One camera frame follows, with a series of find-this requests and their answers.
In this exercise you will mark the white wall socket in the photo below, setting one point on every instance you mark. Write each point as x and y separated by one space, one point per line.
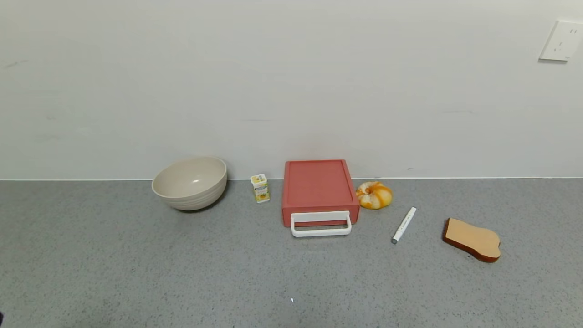
561 41

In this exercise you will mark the beige ribbed bowl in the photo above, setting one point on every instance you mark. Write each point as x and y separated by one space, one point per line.
189 184

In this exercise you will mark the small yellow drink carton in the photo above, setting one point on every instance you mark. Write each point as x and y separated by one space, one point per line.
260 189

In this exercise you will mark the red drawer cabinet case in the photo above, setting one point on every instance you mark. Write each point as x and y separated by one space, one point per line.
318 184

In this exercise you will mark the toy toast slice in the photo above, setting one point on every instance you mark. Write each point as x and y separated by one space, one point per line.
473 238

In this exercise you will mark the orange and white bagel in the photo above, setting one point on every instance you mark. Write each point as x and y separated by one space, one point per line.
374 196

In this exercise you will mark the white marker pen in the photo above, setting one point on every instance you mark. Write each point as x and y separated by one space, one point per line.
404 225

